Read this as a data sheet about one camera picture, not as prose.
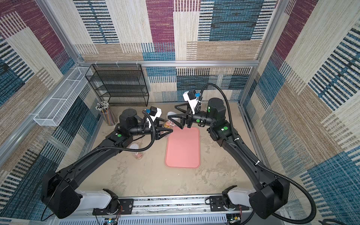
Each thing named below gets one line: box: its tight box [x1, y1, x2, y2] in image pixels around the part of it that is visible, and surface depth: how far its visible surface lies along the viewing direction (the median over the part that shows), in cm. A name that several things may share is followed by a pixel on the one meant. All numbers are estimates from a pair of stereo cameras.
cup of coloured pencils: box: [95, 100, 119, 126], surface depth 98 cm
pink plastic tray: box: [165, 127, 201, 169], surface depth 91 cm
